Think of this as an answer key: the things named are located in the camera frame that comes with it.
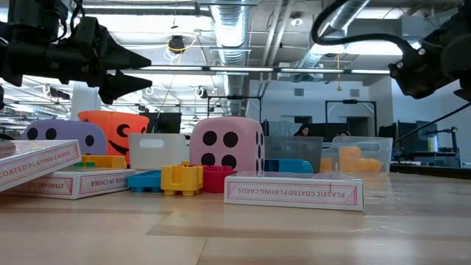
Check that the purple foam die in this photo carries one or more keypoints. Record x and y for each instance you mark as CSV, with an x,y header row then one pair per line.
x,y
66,130

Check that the yellow-orange sloped block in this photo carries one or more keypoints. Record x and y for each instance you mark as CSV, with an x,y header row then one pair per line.
x,y
106,161

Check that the pink foam die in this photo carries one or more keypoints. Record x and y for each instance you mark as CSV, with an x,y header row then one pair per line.
x,y
243,129

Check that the black overhead camera unit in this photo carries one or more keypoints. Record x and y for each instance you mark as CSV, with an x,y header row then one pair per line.
x,y
176,44

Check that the red building block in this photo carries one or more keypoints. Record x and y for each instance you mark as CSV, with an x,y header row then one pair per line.
x,y
217,180

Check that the white bottle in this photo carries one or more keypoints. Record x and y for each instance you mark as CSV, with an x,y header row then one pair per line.
x,y
432,144

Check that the long thin black rod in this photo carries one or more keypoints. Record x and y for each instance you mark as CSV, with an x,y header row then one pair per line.
x,y
430,124

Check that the orange pumpkin-face bucket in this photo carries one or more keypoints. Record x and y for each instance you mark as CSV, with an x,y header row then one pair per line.
x,y
110,125

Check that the small green building block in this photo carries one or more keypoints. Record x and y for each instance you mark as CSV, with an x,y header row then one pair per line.
x,y
86,165

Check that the pink-printed playing card box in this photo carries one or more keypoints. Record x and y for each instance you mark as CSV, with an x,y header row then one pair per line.
x,y
103,182
294,193

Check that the white plastic bin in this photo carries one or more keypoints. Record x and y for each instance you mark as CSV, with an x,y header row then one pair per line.
x,y
169,158

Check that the ceiling smoke detector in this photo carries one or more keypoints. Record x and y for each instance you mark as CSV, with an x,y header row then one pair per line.
x,y
296,21

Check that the clear plastic bin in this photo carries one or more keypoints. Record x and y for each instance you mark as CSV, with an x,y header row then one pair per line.
x,y
386,147

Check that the large silver ventilation duct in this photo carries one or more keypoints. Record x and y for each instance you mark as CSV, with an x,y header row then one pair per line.
x,y
232,29

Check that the black background frame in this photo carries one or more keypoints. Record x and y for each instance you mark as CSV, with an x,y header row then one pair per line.
x,y
349,101
235,97

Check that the grey patterned panel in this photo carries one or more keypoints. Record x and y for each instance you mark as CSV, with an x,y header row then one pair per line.
x,y
279,129

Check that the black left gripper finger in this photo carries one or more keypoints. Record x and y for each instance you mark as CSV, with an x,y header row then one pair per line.
x,y
117,55
117,86

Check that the long blue four-stud block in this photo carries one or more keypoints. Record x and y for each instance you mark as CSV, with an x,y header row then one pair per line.
x,y
290,166

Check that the person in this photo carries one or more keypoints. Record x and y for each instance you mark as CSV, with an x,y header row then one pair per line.
x,y
303,130
344,134

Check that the black background screen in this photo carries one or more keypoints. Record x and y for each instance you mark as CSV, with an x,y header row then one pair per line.
x,y
165,123

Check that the overhead light bar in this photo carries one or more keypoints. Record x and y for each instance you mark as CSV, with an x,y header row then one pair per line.
x,y
239,69

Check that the orange-printed playing card box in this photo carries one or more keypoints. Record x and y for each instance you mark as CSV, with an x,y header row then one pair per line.
x,y
37,162

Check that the grey translucent plastic bin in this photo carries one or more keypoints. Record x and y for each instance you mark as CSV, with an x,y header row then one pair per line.
x,y
294,151

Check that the small yellow studded block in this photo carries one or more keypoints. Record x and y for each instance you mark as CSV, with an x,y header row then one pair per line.
x,y
182,178

